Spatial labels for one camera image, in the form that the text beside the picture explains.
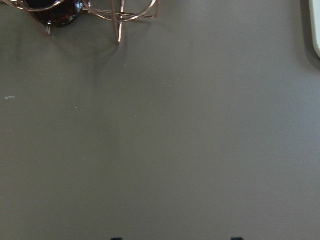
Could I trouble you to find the cream rabbit tray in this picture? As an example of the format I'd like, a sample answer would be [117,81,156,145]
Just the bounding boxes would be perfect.
[309,0,320,57]

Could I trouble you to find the copper wire bottle rack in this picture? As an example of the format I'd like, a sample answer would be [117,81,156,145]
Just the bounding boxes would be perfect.
[0,0,160,45]

